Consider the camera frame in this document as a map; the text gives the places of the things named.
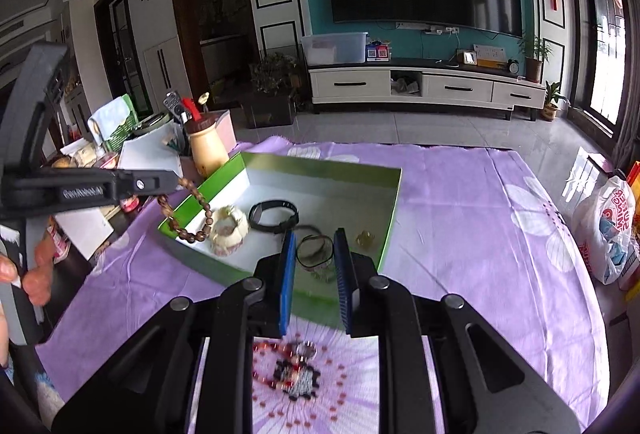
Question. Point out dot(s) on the white plastic bag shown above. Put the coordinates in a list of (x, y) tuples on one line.
[(605, 229)]

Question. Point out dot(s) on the white tv cabinet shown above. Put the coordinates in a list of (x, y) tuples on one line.
[(450, 86)]

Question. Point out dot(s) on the white paper sheet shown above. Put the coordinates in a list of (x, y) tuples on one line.
[(150, 154)]

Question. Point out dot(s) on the pen holder with pens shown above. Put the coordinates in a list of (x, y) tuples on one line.
[(179, 141)]

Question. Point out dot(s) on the tall potted plant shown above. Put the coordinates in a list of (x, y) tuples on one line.
[(534, 64)]

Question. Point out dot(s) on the green carton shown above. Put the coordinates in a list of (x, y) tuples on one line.
[(120, 124)]

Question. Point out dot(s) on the white power strip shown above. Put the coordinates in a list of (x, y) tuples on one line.
[(425, 28)]

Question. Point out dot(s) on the small potted plant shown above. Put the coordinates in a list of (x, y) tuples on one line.
[(551, 106)]

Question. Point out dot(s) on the purple floral cloth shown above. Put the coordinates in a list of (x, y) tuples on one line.
[(475, 239)]

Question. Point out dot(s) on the translucent storage box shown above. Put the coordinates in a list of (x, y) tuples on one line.
[(335, 49)]

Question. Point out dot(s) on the black remote control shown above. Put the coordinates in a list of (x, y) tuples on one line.
[(173, 106)]

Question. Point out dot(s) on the yellow bear bottle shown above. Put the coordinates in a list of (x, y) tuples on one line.
[(207, 149)]

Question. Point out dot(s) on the green cardboard box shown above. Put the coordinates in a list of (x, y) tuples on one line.
[(325, 164)]

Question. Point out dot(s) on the orange bag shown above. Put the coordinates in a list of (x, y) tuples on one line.
[(635, 184)]

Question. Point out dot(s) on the black alarm clock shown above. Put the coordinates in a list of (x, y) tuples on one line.
[(514, 67)]

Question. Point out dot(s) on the cream white watch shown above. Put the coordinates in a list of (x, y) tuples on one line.
[(235, 219)]

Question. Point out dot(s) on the gold brooch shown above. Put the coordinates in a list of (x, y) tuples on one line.
[(365, 239)]

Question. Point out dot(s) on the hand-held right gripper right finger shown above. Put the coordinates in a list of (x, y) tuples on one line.
[(342, 284)]

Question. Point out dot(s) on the dark leafy plant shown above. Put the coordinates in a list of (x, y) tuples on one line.
[(272, 74)]

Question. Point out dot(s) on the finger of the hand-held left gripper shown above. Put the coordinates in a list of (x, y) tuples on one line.
[(150, 183)]

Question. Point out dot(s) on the black band watch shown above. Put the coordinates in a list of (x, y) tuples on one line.
[(260, 209)]

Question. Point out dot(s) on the person's left hand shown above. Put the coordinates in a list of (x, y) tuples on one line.
[(41, 271)]

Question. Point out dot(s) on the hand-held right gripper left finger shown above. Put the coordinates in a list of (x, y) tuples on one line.
[(287, 284)]

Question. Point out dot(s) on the pink yoghurt cup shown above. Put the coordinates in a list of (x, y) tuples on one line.
[(129, 204)]

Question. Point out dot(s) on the round tin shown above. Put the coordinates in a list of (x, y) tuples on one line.
[(150, 123)]

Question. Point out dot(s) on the black bangle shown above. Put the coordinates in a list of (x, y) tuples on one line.
[(298, 251)]

